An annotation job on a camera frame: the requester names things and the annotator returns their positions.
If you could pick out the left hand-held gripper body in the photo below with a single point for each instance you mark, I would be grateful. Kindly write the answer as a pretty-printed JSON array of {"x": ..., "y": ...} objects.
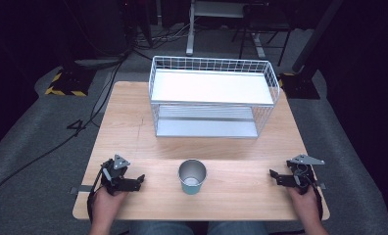
[{"x": 113, "y": 174}]

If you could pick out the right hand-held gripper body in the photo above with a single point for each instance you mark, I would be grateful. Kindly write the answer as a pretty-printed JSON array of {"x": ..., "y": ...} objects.
[{"x": 302, "y": 173}]

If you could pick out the person's right hand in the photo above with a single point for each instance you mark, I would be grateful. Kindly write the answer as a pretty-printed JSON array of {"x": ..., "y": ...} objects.
[{"x": 303, "y": 204}]

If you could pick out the teal metal cup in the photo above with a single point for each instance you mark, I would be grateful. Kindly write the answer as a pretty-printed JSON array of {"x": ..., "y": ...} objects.
[{"x": 192, "y": 178}]

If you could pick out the person's legs in jeans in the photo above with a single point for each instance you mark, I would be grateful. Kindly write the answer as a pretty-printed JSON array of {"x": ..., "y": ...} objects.
[{"x": 198, "y": 229}]

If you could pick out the yellow-black striped stand base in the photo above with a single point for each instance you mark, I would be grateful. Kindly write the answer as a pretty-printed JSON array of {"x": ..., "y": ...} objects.
[
  {"x": 69, "y": 83},
  {"x": 300, "y": 86}
]

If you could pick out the black slanted pole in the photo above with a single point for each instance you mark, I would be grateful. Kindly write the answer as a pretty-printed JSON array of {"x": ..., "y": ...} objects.
[{"x": 316, "y": 36}]

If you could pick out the black chair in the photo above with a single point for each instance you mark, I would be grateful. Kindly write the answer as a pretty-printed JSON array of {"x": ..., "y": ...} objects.
[{"x": 264, "y": 23}]

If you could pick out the grey table bracket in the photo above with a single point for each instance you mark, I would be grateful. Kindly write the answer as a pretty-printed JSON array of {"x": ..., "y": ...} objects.
[
  {"x": 322, "y": 186},
  {"x": 81, "y": 189}
]

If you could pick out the white desk frame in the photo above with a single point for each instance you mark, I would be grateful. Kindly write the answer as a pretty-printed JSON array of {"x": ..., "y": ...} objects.
[{"x": 208, "y": 9}]

